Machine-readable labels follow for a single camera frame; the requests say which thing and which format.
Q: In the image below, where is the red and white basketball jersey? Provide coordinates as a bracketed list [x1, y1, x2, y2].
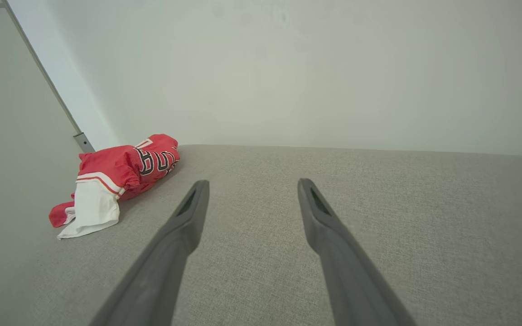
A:
[49, 134, 181, 240]

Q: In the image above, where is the grey metal frame strip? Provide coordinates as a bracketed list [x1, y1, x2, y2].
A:
[0, 0, 95, 153]

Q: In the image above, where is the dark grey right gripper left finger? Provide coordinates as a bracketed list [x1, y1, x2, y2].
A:
[90, 180, 210, 326]

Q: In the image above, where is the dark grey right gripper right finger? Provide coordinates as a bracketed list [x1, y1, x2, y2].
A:
[297, 178, 416, 326]

